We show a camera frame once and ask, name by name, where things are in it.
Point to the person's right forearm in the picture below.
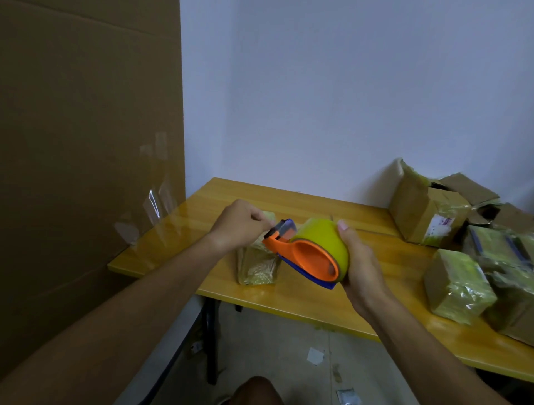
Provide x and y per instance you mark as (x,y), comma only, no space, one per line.
(429,363)

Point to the person's left leg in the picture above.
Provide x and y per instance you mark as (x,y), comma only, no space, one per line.
(254,392)

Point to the taped box with label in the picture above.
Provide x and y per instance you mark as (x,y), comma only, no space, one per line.
(256,269)

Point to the person's right hand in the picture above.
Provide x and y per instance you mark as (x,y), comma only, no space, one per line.
(365,275)

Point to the large brown cardboard sheet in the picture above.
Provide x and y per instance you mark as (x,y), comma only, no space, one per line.
(83,167)

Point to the orange dispenser with yellow tape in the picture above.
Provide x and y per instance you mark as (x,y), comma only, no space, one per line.
(308,256)

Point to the yellow wooden table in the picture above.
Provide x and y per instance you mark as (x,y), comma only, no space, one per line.
(375,317)

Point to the row of cardboard boxes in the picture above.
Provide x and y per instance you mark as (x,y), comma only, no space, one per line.
(411,208)

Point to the person's left forearm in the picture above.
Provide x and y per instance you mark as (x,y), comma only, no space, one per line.
(104,321)

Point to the silver foil packet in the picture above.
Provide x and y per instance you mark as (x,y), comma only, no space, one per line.
(348,397)

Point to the person's left hand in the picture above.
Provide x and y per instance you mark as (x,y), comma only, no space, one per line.
(240,225)

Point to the white paper scrap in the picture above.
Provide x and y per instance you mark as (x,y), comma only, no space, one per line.
(315,356)

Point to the black metal table leg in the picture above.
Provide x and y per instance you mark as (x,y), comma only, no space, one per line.
(210,342)

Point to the taped box with blue stripe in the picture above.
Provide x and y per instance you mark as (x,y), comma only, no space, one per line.
(488,244)

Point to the small box with 031 label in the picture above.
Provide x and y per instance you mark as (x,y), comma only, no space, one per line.
(457,283)

